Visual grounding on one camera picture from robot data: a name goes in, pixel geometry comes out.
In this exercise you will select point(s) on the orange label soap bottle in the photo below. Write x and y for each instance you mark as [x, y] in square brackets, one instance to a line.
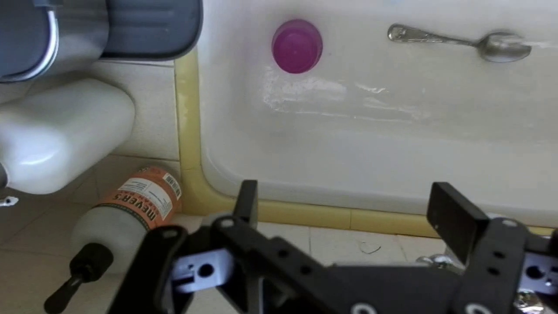
[140, 202]

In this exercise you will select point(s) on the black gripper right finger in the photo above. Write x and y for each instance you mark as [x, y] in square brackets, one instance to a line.
[494, 267]

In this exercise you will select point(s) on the silver spoon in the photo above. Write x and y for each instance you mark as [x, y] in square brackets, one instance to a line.
[506, 45]

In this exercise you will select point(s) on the white soap bottle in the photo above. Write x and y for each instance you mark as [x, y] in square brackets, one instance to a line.
[58, 139]

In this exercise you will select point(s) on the purple plastic cup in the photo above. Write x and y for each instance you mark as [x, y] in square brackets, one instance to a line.
[297, 45]

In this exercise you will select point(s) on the white sink basin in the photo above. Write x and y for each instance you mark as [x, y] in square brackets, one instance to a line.
[377, 145]

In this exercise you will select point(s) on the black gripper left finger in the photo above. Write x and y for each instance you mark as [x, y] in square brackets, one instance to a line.
[192, 272]

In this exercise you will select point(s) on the grey metal pot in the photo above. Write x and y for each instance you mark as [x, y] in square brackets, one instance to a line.
[28, 35]

